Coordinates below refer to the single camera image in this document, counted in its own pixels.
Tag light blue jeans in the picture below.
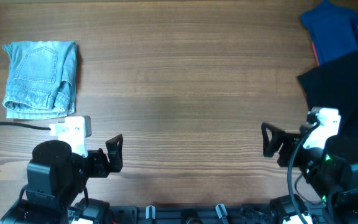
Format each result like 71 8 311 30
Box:
2 41 77 120

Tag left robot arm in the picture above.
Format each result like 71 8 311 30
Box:
0 135 123 223

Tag dark blue garment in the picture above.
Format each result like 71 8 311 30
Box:
300 1 358 65

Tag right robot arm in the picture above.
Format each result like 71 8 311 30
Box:
261 121 358 223

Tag left black cable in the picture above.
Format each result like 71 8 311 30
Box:
0 121 52 131

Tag black garment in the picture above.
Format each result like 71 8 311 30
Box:
298 51 358 138

